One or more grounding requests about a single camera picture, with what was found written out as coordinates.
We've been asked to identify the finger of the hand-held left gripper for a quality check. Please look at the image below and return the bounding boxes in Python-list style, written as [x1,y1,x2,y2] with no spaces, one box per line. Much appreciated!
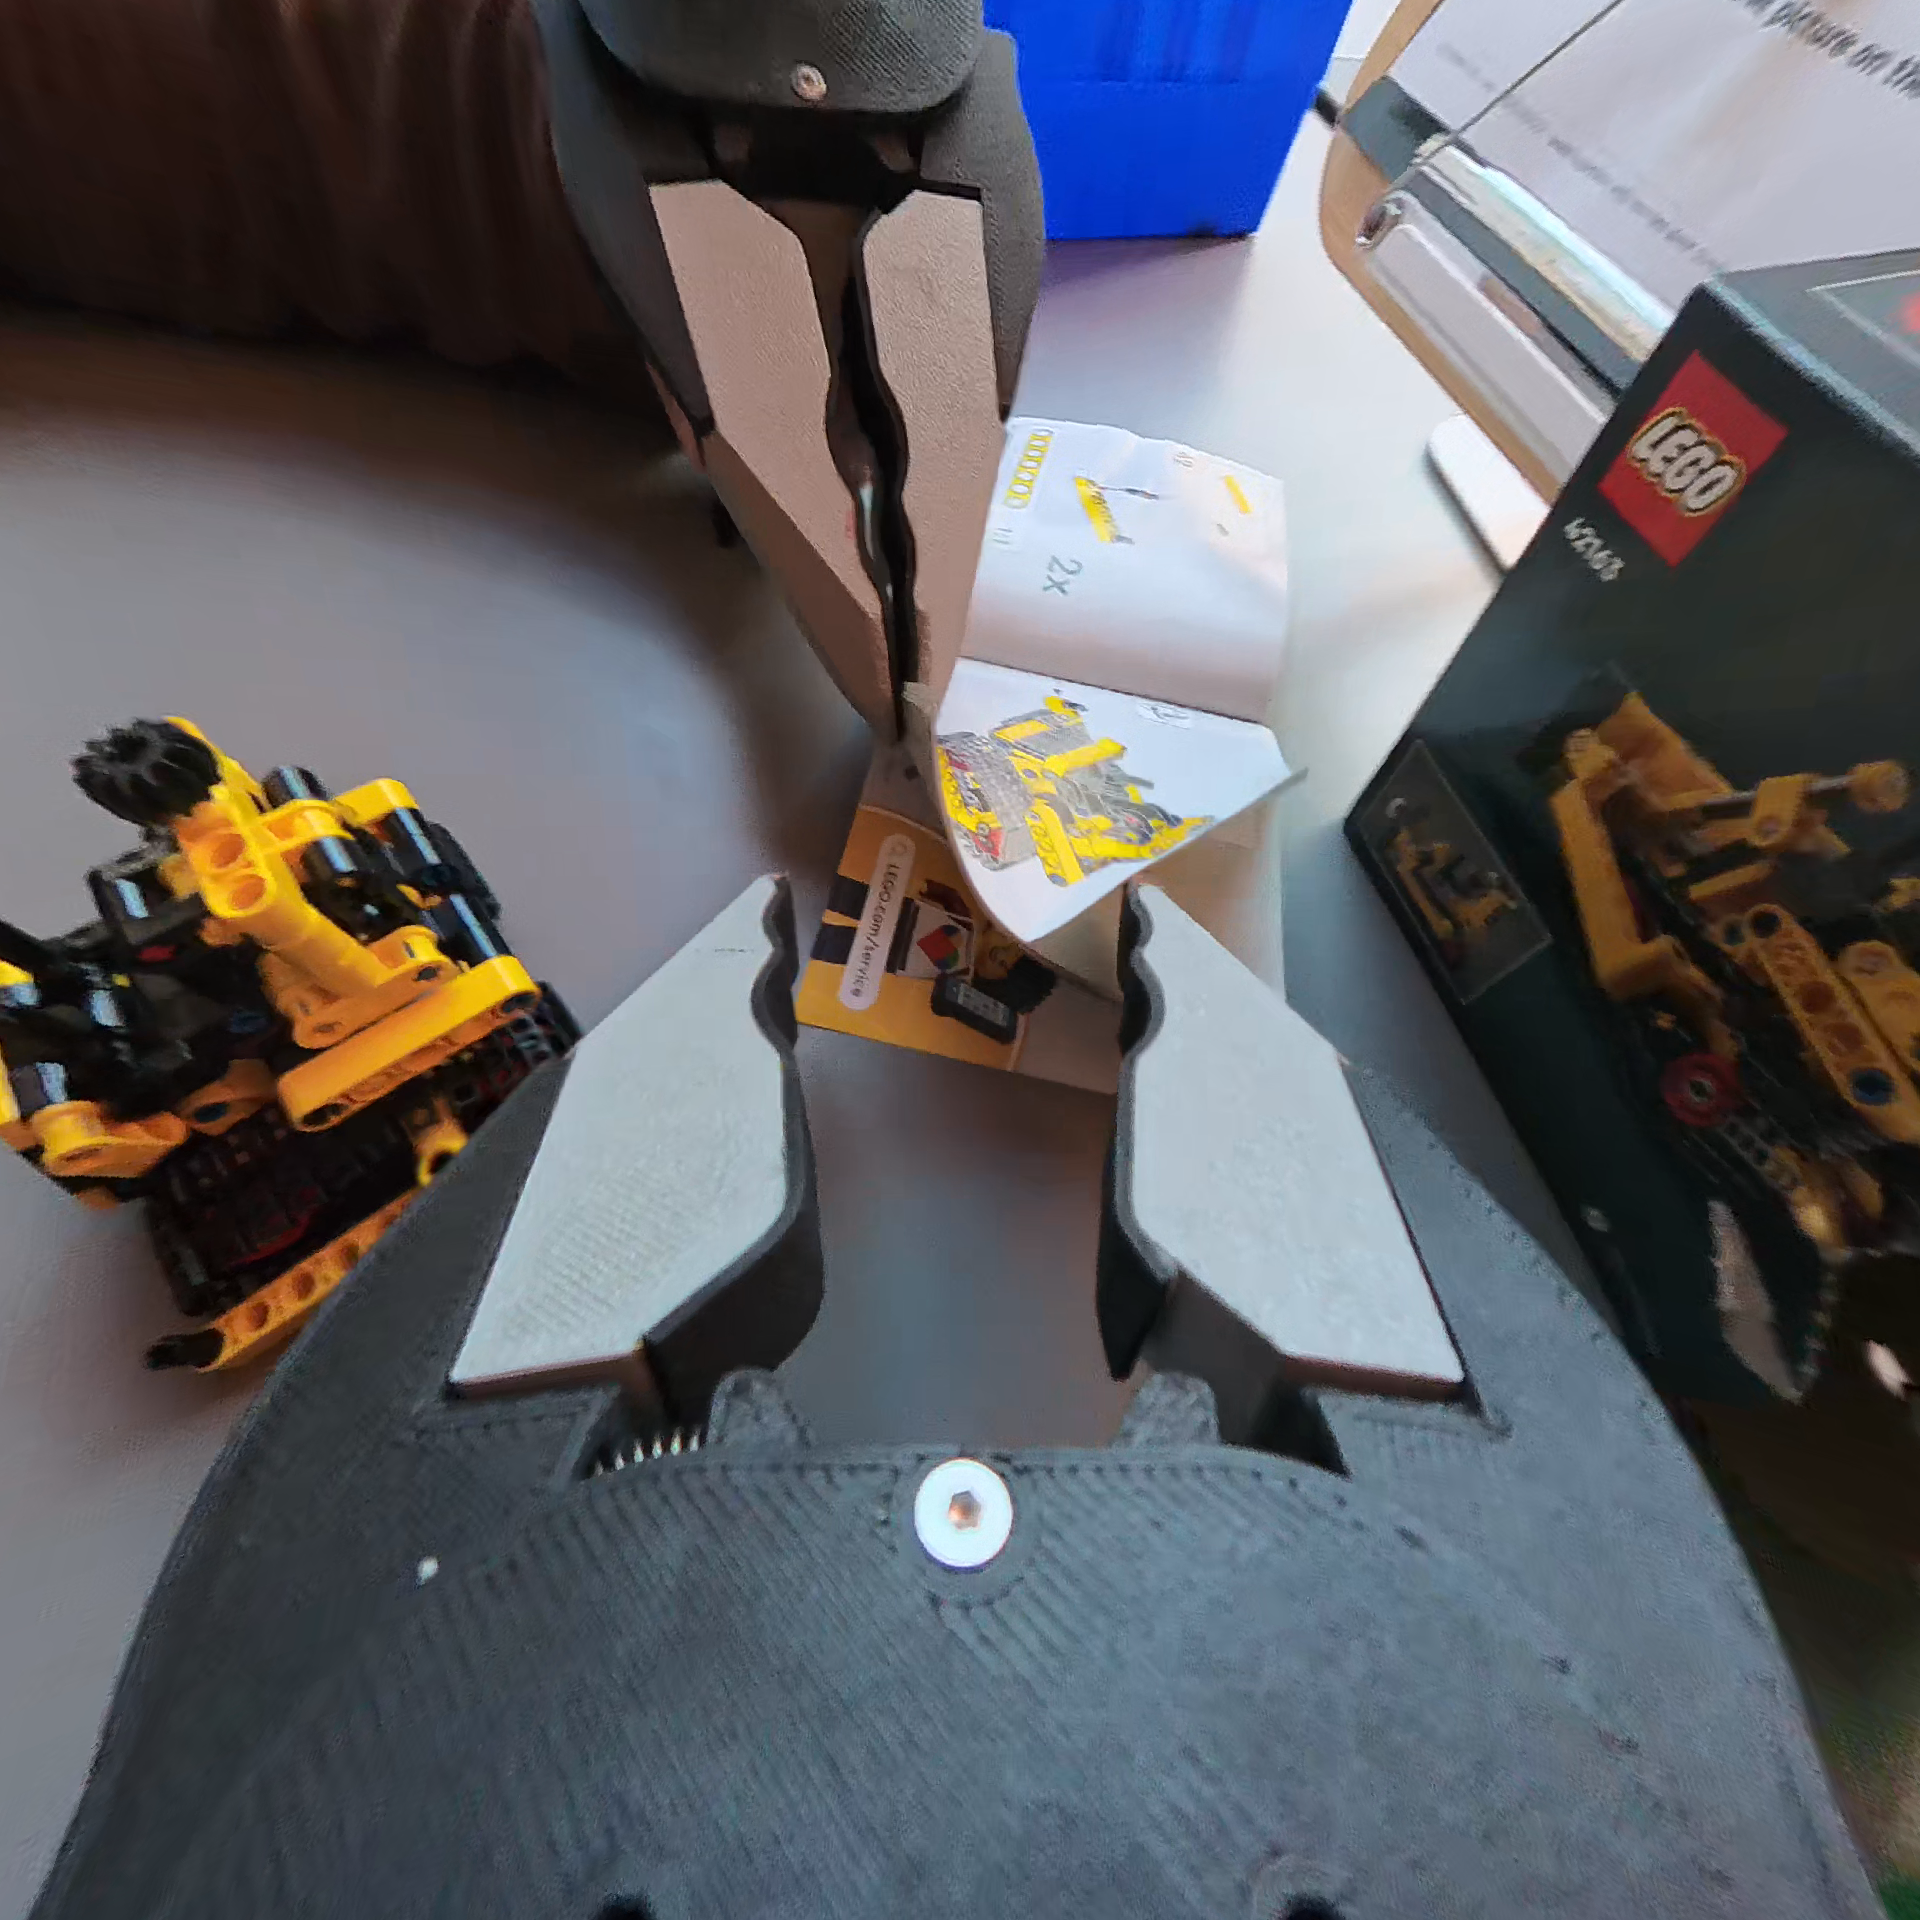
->
[855,180,1009,723]
[648,178,909,745]

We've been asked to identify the lego instruction booklet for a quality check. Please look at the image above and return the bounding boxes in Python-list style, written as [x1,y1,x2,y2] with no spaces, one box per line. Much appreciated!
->
[791,417,1307,1091]

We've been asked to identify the dark brown couch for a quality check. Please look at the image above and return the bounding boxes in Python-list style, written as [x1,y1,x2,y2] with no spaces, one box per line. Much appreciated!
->
[0,0,646,397]

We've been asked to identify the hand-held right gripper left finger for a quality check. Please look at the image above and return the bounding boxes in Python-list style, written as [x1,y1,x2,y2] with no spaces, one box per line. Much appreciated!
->
[446,874,823,1429]

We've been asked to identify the yellow black lego bulldozer model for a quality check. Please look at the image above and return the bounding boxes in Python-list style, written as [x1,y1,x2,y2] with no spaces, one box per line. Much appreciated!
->
[0,718,584,1375]

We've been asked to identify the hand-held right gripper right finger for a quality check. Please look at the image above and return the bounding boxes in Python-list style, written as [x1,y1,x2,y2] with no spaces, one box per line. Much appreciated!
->
[1095,883,1469,1450]

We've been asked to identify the clipboard with paper sheet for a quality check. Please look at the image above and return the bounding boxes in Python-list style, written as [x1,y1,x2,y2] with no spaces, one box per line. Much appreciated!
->
[1318,0,1920,574]

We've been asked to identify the blue plastic bin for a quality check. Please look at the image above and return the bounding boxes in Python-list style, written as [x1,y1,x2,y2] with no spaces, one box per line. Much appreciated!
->
[981,0,1355,241]

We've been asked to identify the dark lego set box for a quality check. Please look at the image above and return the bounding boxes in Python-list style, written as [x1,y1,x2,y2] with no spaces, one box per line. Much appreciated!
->
[1342,246,1920,1591]

